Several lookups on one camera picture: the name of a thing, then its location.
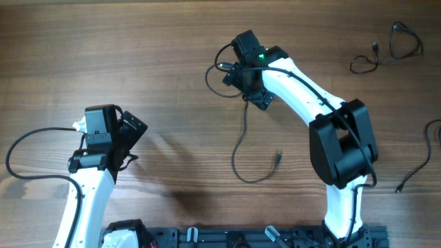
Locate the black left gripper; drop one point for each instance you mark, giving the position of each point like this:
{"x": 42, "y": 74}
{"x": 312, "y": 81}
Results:
{"x": 134, "y": 136}

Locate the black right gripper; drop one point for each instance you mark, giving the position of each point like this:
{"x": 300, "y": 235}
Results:
{"x": 235, "y": 76}

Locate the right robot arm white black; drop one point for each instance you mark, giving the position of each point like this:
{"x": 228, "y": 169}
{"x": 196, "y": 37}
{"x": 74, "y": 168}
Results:
{"x": 342, "y": 146}

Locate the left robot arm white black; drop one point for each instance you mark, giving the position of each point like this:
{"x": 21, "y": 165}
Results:
{"x": 110, "y": 134}

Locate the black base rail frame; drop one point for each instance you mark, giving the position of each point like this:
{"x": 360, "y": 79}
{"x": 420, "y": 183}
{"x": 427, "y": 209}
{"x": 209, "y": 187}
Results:
{"x": 241, "y": 237}

